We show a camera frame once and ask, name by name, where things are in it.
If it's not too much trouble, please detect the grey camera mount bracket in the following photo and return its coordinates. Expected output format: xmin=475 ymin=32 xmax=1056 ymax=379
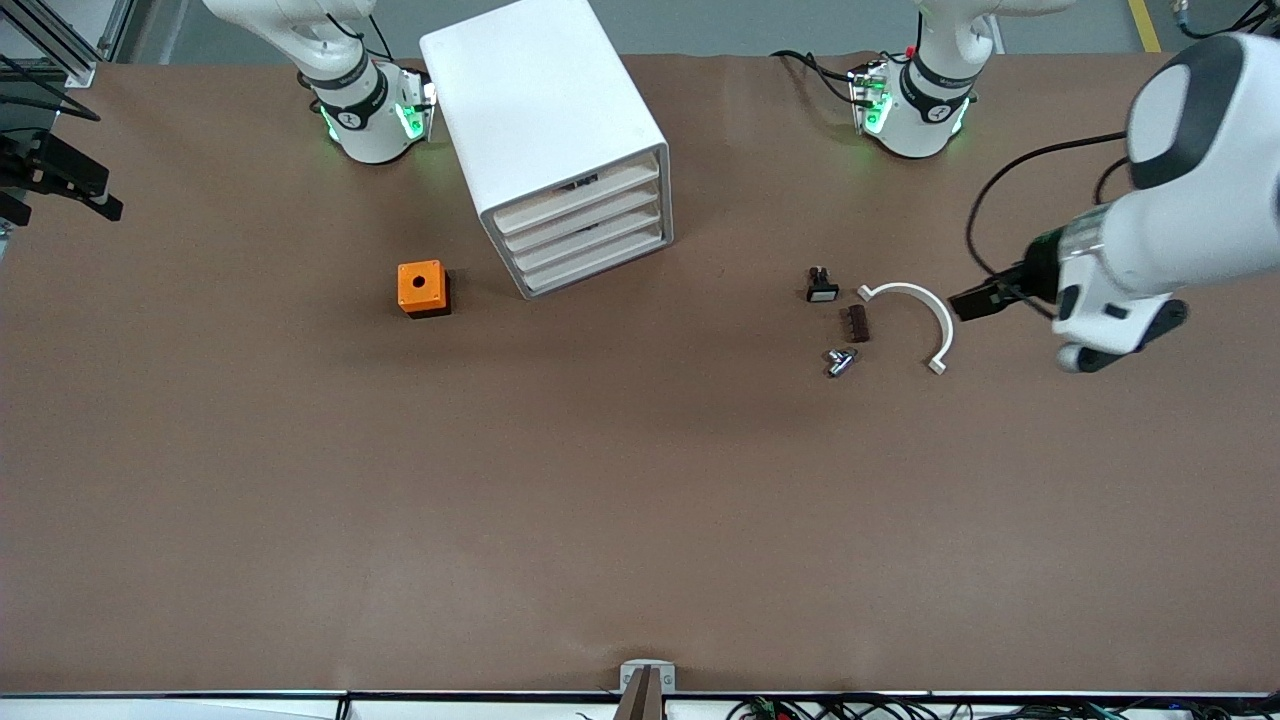
xmin=619 ymin=660 xmax=677 ymax=720

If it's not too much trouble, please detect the white table edge rail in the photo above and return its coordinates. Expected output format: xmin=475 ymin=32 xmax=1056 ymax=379
xmin=0 ymin=690 xmax=1280 ymax=720

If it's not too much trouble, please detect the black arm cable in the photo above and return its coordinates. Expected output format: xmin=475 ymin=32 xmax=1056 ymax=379
xmin=0 ymin=55 xmax=103 ymax=124
xmin=964 ymin=130 xmax=1136 ymax=321

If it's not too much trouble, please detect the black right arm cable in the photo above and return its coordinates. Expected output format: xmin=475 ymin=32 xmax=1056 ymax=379
xmin=0 ymin=55 xmax=103 ymax=124

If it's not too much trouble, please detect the orange box with hole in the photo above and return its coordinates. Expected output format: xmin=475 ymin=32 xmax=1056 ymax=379
xmin=397 ymin=260 xmax=452 ymax=319

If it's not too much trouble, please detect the black base cable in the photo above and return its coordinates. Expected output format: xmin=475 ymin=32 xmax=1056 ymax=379
xmin=770 ymin=48 xmax=863 ymax=107

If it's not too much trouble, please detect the white curved bracket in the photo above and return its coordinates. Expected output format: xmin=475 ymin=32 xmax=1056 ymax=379
xmin=857 ymin=282 xmax=955 ymax=376

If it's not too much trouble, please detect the brown table mat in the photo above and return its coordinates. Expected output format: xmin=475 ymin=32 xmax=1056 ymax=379
xmin=0 ymin=50 xmax=1280 ymax=696

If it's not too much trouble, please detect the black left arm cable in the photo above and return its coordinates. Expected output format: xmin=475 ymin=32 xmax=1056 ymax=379
xmin=964 ymin=130 xmax=1136 ymax=321

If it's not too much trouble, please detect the aluminium frame profile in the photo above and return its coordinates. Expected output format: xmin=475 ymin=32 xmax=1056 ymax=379
xmin=0 ymin=0 xmax=137 ymax=89

